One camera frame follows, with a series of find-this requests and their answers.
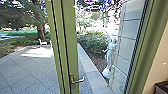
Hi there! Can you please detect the large green tree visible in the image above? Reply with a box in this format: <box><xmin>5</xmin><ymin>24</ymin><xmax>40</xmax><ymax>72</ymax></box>
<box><xmin>0</xmin><ymin>0</ymin><xmax>48</xmax><ymax>41</ymax></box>

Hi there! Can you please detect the green framed glass door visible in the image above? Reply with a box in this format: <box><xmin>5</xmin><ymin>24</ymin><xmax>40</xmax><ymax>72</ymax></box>
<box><xmin>44</xmin><ymin>0</ymin><xmax>168</xmax><ymax>94</ymax></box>

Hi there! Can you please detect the small white wall plate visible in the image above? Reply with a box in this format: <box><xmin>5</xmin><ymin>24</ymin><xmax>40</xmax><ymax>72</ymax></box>
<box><xmin>161</xmin><ymin>62</ymin><xmax>167</xmax><ymax>69</ymax></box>

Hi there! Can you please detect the green garden hedge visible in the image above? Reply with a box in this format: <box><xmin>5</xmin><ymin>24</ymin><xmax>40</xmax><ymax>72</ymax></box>
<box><xmin>77</xmin><ymin>31</ymin><xmax>109</xmax><ymax>56</ymax></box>

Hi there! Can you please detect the white garden statue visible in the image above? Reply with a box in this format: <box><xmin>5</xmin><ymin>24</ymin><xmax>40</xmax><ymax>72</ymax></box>
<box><xmin>100</xmin><ymin>29</ymin><xmax>118</xmax><ymax>80</ymax></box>

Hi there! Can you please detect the metal door lever handle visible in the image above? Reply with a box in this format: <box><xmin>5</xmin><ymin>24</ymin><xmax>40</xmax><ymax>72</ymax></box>
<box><xmin>69</xmin><ymin>74</ymin><xmax>86</xmax><ymax>86</ymax></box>

